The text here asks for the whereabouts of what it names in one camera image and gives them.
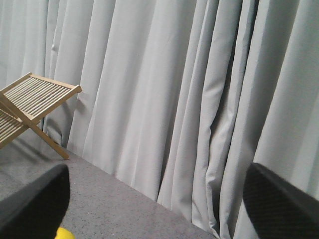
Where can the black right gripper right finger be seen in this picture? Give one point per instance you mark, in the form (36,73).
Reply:
(278,209)

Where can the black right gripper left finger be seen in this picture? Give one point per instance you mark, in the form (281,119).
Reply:
(37,210)

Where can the yellow lemon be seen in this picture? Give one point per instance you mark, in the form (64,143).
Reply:
(63,233)

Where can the wooden folding dish rack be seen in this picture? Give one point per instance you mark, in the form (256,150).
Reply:
(26,101)

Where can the grey curtain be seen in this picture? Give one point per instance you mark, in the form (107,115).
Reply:
(179,96)

